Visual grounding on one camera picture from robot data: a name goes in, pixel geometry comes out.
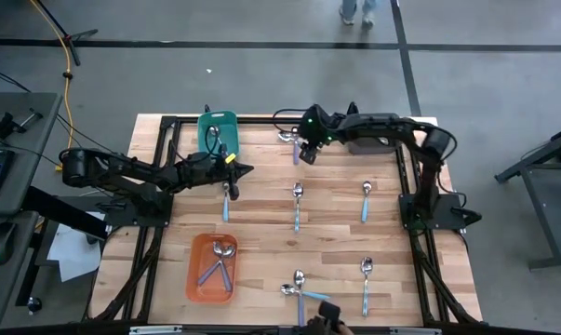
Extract white paper sheet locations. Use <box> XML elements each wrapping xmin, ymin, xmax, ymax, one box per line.
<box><xmin>46</xmin><ymin>211</ymin><xmax>107</xmax><ymax>284</ymax></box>

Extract black table frame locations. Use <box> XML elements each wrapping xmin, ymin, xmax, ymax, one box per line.
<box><xmin>80</xmin><ymin>100</ymin><xmax>485</xmax><ymax>327</ymax></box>

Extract orange plastic bin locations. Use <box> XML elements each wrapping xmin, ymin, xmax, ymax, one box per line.
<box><xmin>185</xmin><ymin>233</ymin><xmax>240</xmax><ymax>305</ymax></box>

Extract black power cable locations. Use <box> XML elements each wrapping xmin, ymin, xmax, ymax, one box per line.
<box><xmin>440</xmin><ymin>184</ymin><xmax>484</xmax><ymax>230</ymax></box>

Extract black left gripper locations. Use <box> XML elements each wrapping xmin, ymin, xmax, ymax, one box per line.
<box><xmin>186</xmin><ymin>151</ymin><xmax>255</xmax><ymax>202</ymax></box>

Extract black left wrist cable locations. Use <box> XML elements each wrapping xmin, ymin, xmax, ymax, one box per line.
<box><xmin>204</xmin><ymin>124</ymin><xmax>225</xmax><ymax>159</ymax></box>

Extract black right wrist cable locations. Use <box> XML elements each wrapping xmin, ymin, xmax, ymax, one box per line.
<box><xmin>272</xmin><ymin>107</ymin><xmax>310</xmax><ymax>134</ymax></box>

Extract person's hand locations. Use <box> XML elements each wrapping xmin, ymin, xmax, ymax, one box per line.
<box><xmin>306</xmin><ymin>315</ymin><xmax>356</xmax><ymax>335</ymax></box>

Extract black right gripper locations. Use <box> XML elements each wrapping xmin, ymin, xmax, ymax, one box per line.
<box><xmin>299</xmin><ymin>103</ymin><xmax>340</xmax><ymax>166</ymax></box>

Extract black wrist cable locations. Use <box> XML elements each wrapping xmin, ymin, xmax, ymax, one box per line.
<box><xmin>204</xmin><ymin>124</ymin><xmax>225</xmax><ymax>159</ymax></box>
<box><xmin>272</xmin><ymin>107</ymin><xmax>310</xmax><ymax>134</ymax></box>

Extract black teleoperation handle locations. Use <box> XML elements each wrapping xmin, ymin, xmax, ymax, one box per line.
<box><xmin>316</xmin><ymin>301</ymin><xmax>342</xmax><ymax>332</ymax></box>

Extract black desk clamp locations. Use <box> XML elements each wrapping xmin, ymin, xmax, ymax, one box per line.
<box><xmin>0</xmin><ymin>107</ymin><xmax>45</xmax><ymax>141</ymax></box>

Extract yellow extension cable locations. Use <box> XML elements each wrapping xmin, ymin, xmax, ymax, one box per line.
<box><xmin>27</xmin><ymin>0</ymin><xmax>76</xmax><ymax>173</ymax></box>

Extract silver metal bracket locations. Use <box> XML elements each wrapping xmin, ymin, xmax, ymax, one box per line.
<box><xmin>128</xmin><ymin>325</ymin><xmax>184</xmax><ymax>335</ymax></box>
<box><xmin>388</xmin><ymin>327</ymin><xmax>444</xmax><ymax>335</ymax></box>

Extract grey desk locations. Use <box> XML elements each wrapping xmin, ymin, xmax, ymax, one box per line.
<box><xmin>0</xmin><ymin>90</ymin><xmax>63</xmax><ymax>216</ymax></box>
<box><xmin>0</xmin><ymin>210</ymin><xmax>42</xmax><ymax>330</ymax></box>

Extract steel spoon teal handle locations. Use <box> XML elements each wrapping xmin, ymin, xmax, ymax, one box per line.
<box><xmin>280</xmin><ymin>284</ymin><xmax>333</xmax><ymax>302</ymax></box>
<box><xmin>208</xmin><ymin>125</ymin><xmax>227</xmax><ymax>153</ymax></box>

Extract black floor tape strip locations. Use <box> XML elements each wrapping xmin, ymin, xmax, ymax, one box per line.
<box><xmin>389</xmin><ymin>0</ymin><xmax>423</xmax><ymax>117</ymax></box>
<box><xmin>0</xmin><ymin>36</ymin><xmax>561</xmax><ymax>52</ymax></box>

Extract black support beam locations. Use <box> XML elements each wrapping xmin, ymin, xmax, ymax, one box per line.
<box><xmin>21</xmin><ymin>184</ymin><xmax>110</xmax><ymax>241</ymax></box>

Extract steel spoon slim aqua handle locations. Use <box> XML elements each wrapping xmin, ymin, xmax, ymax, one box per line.
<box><xmin>292</xmin><ymin>181</ymin><xmax>304</xmax><ymax>233</ymax></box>
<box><xmin>360</xmin><ymin>256</ymin><xmax>374</xmax><ymax>318</ymax></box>

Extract black tripod stand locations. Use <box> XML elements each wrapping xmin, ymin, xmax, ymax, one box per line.
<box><xmin>33</xmin><ymin>0</ymin><xmax>100</xmax><ymax>67</ymax></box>

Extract dark metal workbench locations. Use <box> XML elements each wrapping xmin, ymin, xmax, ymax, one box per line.
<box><xmin>493</xmin><ymin>119</ymin><xmax>561</xmax><ymax>272</ymax></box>

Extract black computer mouse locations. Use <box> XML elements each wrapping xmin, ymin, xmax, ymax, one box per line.
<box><xmin>0</xmin><ymin>221</ymin><xmax>19</xmax><ymax>267</ymax></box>

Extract person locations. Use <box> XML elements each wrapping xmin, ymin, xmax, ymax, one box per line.
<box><xmin>338</xmin><ymin>0</ymin><xmax>377</xmax><ymax>27</ymax></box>

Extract teal plastic bin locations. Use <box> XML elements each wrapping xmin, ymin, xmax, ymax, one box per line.
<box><xmin>196</xmin><ymin>110</ymin><xmax>241</xmax><ymax>159</ymax></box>

